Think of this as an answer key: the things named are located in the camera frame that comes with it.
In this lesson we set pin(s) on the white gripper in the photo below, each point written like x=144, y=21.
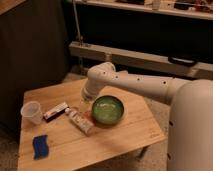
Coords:
x=84, y=105

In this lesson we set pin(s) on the orange pepper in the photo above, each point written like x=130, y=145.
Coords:
x=88, y=115

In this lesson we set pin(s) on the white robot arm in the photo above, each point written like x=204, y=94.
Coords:
x=190, y=134

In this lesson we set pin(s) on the green ceramic bowl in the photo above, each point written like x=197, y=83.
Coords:
x=107, y=110

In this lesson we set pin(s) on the translucent plastic cup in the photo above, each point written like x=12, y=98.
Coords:
x=32, y=112

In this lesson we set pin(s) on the wooden table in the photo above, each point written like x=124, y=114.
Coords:
x=70, y=149

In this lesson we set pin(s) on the blue sponge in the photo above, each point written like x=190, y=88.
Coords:
x=40, y=146

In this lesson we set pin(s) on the upper shelf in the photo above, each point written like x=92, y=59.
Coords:
x=142, y=8

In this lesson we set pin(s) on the metal rail beam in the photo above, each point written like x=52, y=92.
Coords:
x=140, y=60

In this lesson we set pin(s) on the black handle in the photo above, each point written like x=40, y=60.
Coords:
x=182, y=62

